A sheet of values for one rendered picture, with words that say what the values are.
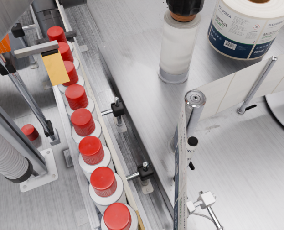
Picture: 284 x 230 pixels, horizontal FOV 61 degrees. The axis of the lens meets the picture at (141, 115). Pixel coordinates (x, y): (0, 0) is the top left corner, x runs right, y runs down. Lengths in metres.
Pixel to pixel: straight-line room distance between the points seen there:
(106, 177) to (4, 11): 0.22
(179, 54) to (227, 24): 0.20
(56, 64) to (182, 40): 0.29
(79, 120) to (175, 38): 0.31
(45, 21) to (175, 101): 0.37
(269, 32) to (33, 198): 0.73
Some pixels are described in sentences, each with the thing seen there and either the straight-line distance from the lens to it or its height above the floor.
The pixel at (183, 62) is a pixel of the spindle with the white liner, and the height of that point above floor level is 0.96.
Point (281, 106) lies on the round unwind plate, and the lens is 0.71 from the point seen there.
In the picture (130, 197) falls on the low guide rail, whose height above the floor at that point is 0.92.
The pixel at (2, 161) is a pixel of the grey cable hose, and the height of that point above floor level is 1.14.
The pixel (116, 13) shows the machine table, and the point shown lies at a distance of 1.01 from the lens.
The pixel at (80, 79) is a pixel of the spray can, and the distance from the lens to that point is 0.48.
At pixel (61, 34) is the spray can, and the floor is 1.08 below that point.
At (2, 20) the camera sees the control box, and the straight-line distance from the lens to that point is 0.19.
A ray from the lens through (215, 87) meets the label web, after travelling 0.49.
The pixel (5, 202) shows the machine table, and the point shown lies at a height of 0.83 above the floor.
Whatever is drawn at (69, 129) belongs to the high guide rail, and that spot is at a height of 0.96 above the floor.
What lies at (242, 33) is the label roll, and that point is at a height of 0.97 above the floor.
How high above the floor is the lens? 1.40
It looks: 57 degrees down
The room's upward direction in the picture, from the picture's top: 1 degrees clockwise
